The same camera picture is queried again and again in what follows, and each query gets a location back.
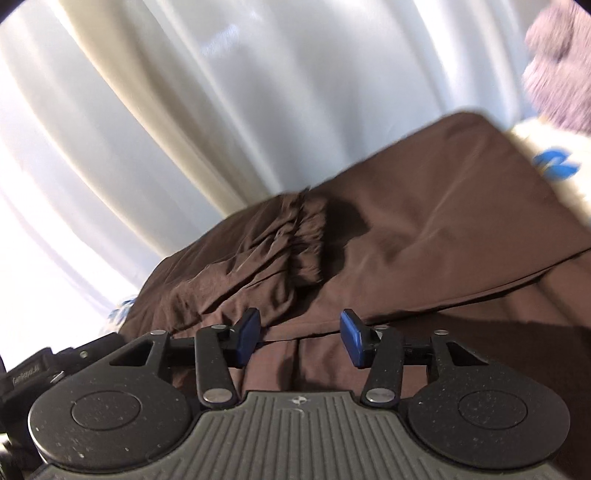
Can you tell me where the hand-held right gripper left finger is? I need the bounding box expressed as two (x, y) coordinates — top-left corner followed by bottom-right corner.
(108, 308), (262, 410)

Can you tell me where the white curtain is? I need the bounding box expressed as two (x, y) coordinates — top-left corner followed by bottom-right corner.
(0, 0), (546, 365)

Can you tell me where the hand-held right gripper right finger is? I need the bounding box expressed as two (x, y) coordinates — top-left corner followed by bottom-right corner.
(340, 310), (485, 409)

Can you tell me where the dark brown garment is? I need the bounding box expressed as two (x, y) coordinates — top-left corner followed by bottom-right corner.
(117, 111), (591, 467)

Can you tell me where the white blue floral bedsheet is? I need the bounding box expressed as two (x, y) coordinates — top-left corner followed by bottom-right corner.
(108, 115), (591, 324)

